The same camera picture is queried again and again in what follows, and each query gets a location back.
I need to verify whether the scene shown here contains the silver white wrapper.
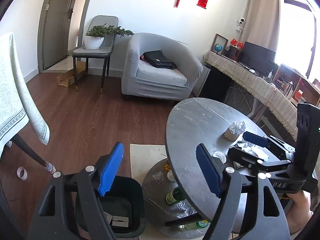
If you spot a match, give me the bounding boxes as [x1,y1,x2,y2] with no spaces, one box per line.
[236,141,270,162]

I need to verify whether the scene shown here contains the pale green patterned tablecloth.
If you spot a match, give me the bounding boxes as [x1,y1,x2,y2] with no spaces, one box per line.
[0,32,50,153]

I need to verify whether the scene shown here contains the white flat carton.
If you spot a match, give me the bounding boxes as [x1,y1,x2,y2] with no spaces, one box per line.
[104,211,132,229]

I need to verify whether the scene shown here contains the low round grey table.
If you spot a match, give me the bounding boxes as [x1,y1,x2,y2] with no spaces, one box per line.
[141,157,238,239]

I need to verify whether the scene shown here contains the potted plant in white pot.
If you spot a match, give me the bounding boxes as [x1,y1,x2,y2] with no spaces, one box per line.
[84,24,134,50]

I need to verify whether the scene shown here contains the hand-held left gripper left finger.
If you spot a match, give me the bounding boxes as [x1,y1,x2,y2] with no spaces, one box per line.
[26,142,125,240]

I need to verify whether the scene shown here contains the beige rug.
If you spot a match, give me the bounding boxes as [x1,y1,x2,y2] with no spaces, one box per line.
[129,144,173,180]

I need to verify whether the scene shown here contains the black handbag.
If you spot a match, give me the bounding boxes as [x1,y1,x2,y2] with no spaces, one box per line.
[143,50,177,70]

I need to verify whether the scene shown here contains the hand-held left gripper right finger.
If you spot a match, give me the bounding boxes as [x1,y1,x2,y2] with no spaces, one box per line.
[196,143,292,240]

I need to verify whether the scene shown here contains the grey chair with black legs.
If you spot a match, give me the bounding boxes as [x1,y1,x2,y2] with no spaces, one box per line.
[72,15,119,94]

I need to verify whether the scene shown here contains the person's right hand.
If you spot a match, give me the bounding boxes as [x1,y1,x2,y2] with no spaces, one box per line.
[285,190,314,234]

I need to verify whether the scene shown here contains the green label plastic bottle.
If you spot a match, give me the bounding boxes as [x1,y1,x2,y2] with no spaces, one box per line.
[178,220,210,231]

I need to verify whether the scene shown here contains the grey armchair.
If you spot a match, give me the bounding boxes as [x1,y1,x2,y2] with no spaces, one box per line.
[121,32,203,100]

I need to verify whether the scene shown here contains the black cabinet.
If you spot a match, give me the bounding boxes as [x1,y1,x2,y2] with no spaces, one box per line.
[194,64,233,103]

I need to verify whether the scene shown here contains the black monitor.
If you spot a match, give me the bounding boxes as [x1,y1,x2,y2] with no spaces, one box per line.
[239,41,277,74]

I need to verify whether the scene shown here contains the white tape roll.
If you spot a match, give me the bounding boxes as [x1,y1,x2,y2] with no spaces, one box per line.
[17,166,28,180]

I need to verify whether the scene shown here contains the white paper ball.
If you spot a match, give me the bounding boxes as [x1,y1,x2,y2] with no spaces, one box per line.
[224,120,247,142]

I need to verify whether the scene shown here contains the small white cap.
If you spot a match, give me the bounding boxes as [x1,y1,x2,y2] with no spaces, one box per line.
[212,151,227,163]

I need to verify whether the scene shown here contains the cardboard box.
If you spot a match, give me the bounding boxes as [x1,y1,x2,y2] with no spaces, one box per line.
[57,61,88,87]

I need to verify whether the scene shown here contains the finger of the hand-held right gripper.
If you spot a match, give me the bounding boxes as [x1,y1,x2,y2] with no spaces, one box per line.
[227,146,293,178]
[242,131,297,160]

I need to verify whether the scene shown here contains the desk with beige fringed cloth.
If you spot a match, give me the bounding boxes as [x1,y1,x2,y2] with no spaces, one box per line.
[202,51,299,140]

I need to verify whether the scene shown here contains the black trash bin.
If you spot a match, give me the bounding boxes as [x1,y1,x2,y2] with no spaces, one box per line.
[75,176,147,238]

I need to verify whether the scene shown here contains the wooden picture frame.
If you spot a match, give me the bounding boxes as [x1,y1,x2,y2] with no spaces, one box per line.
[212,34,228,55]

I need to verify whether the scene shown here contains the white desk frame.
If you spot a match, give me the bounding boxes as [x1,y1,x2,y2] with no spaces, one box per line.
[250,97,272,130]

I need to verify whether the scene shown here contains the dark table leg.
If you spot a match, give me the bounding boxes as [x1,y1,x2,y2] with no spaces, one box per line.
[11,134,57,174]

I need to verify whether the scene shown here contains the beige curtain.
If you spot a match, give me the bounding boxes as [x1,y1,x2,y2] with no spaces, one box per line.
[240,0,282,55]

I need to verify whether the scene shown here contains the wooden shelf unit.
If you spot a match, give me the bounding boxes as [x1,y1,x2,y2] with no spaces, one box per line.
[272,64,320,110]

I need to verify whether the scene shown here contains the green glass bottle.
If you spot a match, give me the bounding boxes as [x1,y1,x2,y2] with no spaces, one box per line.
[164,187,184,206]

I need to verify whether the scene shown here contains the grey door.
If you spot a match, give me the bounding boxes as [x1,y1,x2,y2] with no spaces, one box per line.
[37,0,75,70]

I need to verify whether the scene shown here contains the clear plastic bottle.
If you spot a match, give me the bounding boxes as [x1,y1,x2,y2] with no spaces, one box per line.
[177,199,198,218]

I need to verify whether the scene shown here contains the round grey marble table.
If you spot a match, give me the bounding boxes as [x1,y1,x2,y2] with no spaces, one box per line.
[164,97,300,233]

